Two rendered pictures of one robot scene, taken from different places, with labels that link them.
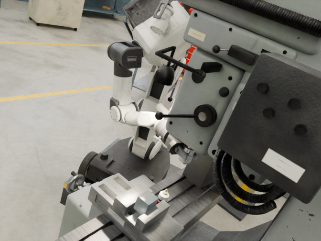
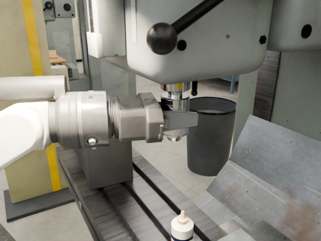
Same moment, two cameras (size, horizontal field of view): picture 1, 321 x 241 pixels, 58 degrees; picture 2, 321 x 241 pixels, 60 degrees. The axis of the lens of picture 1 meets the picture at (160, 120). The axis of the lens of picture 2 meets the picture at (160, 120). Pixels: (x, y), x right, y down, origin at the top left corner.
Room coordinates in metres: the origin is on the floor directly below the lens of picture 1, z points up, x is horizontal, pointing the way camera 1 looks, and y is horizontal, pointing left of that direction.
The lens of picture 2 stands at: (0.77, 0.25, 1.39)
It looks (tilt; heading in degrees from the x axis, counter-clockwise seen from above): 21 degrees down; 299
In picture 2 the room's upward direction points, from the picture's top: straight up
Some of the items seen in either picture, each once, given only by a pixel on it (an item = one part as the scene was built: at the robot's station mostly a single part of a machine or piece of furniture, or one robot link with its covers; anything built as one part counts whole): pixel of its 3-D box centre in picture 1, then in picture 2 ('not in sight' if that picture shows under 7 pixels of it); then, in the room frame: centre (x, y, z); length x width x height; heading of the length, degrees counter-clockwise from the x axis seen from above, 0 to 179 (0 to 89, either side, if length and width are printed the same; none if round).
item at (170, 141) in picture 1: (174, 139); (119, 119); (1.03, -0.08, 1.23); 0.13 x 0.12 x 0.10; 131
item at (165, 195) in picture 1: (162, 199); (182, 235); (0.93, -0.12, 1.01); 0.04 x 0.04 x 0.11
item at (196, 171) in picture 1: (210, 160); (100, 136); (1.28, -0.31, 1.06); 0.22 x 0.12 x 0.20; 143
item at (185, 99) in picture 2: (190, 147); (175, 98); (0.96, -0.14, 1.26); 0.05 x 0.05 x 0.01
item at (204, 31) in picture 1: (248, 45); not in sight; (0.94, -0.18, 1.68); 0.34 x 0.24 x 0.10; 60
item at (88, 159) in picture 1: (89, 165); not in sight; (1.62, 0.36, 0.50); 0.20 x 0.05 x 0.20; 168
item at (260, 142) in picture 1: (288, 125); not in sight; (0.52, -0.23, 1.62); 0.20 x 0.09 x 0.21; 60
